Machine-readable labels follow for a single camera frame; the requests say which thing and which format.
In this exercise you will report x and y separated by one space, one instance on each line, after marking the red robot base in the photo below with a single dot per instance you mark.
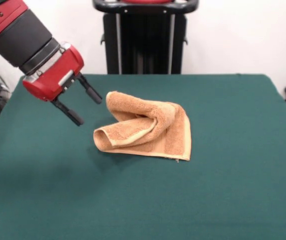
145 1

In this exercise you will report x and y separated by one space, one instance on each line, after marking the dark green table cloth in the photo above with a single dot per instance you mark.
57 187

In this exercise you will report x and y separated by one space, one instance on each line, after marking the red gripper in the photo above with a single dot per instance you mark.
57 77

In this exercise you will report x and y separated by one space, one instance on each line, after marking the tan terry towel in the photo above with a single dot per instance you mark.
175 135

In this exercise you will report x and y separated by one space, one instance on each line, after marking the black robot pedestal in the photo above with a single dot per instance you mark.
145 37

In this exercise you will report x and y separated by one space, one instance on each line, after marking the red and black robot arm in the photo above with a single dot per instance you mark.
20 32

